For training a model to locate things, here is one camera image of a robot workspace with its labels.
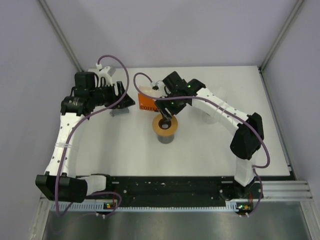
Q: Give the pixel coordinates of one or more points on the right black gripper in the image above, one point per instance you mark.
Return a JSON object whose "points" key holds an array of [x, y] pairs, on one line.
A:
{"points": [[162, 104]]}

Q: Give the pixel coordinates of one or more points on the grey slotted cable duct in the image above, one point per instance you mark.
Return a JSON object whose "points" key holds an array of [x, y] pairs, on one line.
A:
{"points": [[104, 206]]}

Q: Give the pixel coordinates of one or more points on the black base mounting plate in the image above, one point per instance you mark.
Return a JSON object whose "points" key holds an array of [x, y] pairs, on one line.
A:
{"points": [[178, 191]]}

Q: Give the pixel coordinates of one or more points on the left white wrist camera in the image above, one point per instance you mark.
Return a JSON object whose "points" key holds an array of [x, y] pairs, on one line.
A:
{"points": [[105, 71]]}

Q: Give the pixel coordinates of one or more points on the aluminium frame rail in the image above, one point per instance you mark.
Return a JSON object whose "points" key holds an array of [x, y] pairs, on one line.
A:
{"points": [[286, 191]]}

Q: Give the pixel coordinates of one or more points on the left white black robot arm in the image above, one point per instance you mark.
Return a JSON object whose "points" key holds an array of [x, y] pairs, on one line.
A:
{"points": [[59, 181]]}

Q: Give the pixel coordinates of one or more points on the grey metal cone filter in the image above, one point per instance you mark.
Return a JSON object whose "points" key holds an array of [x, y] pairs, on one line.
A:
{"points": [[117, 112]]}

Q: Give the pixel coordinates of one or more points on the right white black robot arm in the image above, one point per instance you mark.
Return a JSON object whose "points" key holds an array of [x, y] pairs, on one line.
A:
{"points": [[246, 129]]}

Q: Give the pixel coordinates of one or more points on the orange white coffee filter bag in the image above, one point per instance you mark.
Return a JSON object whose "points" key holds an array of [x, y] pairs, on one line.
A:
{"points": [[147, 103]]}

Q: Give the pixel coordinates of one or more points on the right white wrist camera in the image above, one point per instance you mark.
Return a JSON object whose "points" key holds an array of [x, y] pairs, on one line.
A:
{"points": [[158, 89]]}

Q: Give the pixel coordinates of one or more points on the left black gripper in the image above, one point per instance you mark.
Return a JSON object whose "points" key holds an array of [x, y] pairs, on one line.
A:
{"points": [[125, 102]]}

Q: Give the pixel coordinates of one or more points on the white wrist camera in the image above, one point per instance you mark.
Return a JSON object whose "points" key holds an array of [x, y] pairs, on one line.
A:
{"points": [[105, 71], [158, 89]]}

